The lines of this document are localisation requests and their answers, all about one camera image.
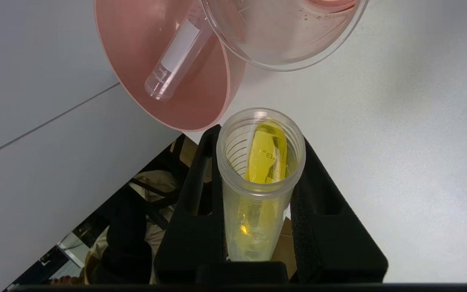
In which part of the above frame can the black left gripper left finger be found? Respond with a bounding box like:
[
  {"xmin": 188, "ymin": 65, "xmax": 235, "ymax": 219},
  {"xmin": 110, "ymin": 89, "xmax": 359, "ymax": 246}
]
[{"xmin": 154, "ymin": 124, "xmax": 228, "ymax": 284}]

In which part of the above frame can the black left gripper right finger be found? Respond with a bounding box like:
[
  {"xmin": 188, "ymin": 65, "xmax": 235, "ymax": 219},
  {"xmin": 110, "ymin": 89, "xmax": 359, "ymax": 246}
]
[{"xmin": 288, "ymin": 138, "xmax": 389, "ymax": 284}]

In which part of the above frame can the yellow pigment test tube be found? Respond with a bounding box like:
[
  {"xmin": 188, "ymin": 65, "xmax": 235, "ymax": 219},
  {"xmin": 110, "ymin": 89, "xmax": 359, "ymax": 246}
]
[{"xmin": 216, "ymin": 107, "xmax": 307, "ymax": 262}]

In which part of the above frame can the red pigment test tube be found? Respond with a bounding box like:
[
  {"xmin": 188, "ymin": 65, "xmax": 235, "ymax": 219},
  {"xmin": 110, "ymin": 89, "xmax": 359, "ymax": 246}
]
[{"xmin": 144, "ymin": 8, "xmax": 214, "ymax": 101}]

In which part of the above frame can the clear glass beaker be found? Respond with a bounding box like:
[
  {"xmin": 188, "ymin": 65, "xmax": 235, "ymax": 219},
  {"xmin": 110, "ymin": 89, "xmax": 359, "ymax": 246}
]
[{"xmin": 199, "ymin": 0, "xmax": 370, "ymax": 72}]

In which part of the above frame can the black office chair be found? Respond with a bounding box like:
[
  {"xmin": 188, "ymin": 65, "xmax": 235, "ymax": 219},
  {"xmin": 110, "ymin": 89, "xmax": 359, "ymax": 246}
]
[{"xmin": 4, "ymin": 134, "xmax": 201, "ymax": 292}]

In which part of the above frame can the pink plastic bowl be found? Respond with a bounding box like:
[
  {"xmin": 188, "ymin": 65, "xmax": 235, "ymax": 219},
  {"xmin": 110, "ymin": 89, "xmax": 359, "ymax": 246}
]
[{"xmin": 94, "ymin": 0, "xmax": 246, "ymax": 132}]

